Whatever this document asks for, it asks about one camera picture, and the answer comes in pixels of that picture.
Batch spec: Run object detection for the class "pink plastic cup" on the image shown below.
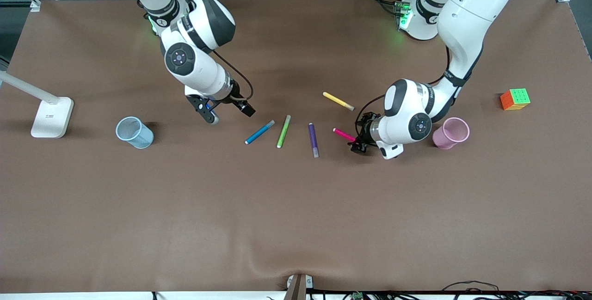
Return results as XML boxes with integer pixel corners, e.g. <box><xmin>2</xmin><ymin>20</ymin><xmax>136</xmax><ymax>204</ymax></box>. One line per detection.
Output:
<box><xmin>432</xmin><ymin>117</ymin><xmax>470</xmax><ymax>150</ymax></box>

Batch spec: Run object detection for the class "light blue plastic cup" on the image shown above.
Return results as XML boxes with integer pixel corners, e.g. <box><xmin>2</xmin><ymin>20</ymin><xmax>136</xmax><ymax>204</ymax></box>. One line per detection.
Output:
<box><xmin>115</xmin><ymin>116</ymin><xmax>154</xmax><ymax>149</ymax></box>

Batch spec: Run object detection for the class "white desk lamp base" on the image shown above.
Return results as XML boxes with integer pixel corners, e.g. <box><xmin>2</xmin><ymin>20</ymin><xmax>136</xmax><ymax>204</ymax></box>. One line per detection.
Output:
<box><xmin>0</xmin><ymin>71</ymin><xmax>75</xmax><ymax>139</ymax></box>

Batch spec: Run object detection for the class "blue marker pen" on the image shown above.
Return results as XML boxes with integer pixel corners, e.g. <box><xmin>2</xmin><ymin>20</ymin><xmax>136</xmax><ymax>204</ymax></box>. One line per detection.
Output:
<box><xmin>244</xmin><ymin>120</ymin><xmax>276</xmax><ymax>145</ymax></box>

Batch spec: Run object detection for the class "black loose cable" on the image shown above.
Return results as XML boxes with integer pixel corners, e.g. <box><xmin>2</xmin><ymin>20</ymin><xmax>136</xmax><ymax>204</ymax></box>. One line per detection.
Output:
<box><xmin>441</xmin><ymin>280</ymin><xmax>501</xmax><ymax>293</ymax></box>

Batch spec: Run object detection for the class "green marker pen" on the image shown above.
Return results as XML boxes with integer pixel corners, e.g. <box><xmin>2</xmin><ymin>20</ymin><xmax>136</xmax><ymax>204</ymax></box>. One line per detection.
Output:
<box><xmin>276</xmin><ymin>115</ymin><xmax>292</xmax><ymax>149</ymax></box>

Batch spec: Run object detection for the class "table edge clamp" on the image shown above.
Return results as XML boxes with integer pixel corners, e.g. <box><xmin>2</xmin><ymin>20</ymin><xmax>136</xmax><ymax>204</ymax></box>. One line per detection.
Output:
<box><xmin>285</xmin><ymin>273</ymin><xmax>315</xmax><ymax>300</ymax></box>

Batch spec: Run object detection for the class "brown table cover sheet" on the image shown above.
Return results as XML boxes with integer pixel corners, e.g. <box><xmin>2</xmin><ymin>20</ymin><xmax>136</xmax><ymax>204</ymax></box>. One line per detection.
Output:
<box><xmin>0</xmin><ymin>0</ymin><xmax>592</xmax><ymax>293</ymax></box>

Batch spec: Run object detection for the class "pink marker pen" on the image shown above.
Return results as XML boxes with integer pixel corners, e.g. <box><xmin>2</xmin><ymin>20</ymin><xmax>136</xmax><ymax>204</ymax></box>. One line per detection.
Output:
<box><xmin>333</xmin><ymin>127</ymin><xmax>358</xmax><ymax>143</ymax></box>

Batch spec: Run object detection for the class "purple marker pen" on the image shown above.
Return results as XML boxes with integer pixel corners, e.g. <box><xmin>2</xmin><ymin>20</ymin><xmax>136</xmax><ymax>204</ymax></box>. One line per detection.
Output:
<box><xmin>308</xmin><ymin>122</ymin><xmax>320</xmax><ymax>159</ymax></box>

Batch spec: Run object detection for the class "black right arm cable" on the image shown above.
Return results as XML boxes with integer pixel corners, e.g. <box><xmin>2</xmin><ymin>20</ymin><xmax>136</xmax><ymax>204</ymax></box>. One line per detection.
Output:
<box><xmin>210</xmin><ymin>49</ymin><xmax>254</xmax><ymax>103</ymax></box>

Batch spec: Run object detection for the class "yellow marker pen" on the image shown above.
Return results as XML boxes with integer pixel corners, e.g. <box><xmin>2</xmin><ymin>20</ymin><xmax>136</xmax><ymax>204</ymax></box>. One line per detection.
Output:
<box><xmin>322</xmin><ymin>91</ymin><xmax>356</xmax><ymax>112</ymax></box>

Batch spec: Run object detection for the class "colourful puzzle cube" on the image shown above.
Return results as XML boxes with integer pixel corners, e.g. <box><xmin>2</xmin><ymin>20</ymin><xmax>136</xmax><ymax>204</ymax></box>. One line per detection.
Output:
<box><xmin>499</xmin><ymin>88</ymin><xmax>531</xmax><ymax>111</ymax></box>

